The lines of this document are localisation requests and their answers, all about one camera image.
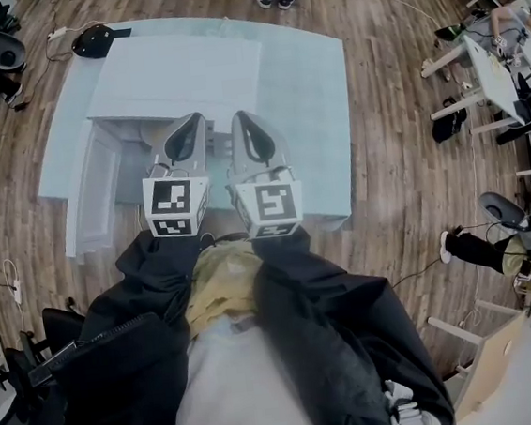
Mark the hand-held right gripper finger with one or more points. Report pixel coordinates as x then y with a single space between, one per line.
239 153
281 151

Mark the white power strip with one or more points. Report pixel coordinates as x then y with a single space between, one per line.
58 33

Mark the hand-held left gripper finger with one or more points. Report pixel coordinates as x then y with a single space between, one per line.
162 155
201 154

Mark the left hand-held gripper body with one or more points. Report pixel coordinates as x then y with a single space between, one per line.
169 198

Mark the person's black jacket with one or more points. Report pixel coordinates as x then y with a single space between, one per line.
115 397

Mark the person's yellow trousers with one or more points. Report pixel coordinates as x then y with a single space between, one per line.
225 282

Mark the black flat case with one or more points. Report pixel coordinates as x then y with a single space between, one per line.
92 43

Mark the white microwave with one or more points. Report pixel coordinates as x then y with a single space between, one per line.
175 70

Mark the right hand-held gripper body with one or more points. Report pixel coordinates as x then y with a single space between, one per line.
274 203

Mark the light blue table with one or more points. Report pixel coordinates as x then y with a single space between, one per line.
306 108

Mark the person's right forearm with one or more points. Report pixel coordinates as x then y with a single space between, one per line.
296 279

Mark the light wooden desk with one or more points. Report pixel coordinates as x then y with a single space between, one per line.
493 362

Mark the black bag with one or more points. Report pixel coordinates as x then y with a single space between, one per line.
447 127

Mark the white long desk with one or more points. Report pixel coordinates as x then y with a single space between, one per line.
491 74

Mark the person's left forearm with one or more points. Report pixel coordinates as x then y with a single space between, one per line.
154 275

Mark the person's grey top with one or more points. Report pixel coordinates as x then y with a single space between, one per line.
238 398

